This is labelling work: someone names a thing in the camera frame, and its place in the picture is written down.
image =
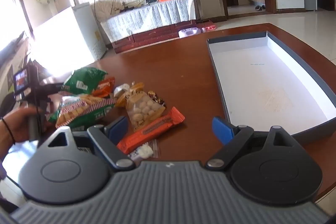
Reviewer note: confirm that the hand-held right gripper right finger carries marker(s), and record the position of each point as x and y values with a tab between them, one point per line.
221	129

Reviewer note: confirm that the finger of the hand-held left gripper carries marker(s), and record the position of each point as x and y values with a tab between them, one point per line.
53	88

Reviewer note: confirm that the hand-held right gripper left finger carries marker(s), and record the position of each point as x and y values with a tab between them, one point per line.
118	128

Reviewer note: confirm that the yellow bag of round snacks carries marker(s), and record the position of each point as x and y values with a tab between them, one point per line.
143	111

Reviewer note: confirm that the striped chip bag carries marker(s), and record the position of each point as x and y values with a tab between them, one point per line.
76	108

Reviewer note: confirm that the green snack bag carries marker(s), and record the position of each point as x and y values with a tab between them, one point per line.
84	78

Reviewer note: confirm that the white candy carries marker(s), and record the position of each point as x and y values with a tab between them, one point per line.
120	90

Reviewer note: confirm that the orange wafer bar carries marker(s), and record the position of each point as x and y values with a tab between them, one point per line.
157	124

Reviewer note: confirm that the orange-red snack packet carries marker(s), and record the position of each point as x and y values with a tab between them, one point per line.
105	87

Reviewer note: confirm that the dark candy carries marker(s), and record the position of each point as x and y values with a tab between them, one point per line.
155	96

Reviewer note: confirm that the grey box with white interior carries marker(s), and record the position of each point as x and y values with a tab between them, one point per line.
262	82

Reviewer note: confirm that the person's left hand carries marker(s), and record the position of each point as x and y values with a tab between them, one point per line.
19	124

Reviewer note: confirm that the black white leaning board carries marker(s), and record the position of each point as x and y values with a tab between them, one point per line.
13	48

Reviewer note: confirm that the black wrist band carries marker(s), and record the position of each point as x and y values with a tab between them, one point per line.
9	129

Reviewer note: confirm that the white chest freezer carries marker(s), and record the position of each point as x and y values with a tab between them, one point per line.
84	29

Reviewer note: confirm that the wooden television cabinet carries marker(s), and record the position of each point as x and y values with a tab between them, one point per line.
147	35

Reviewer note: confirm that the purple bottle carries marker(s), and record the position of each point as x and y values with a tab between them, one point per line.
190	32

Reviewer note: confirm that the red floor item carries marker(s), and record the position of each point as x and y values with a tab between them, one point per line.
210	27

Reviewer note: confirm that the pale patterned tablecloth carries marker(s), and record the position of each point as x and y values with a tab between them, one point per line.
147	16

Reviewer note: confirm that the pair of slippers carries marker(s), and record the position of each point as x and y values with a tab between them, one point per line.
260	7

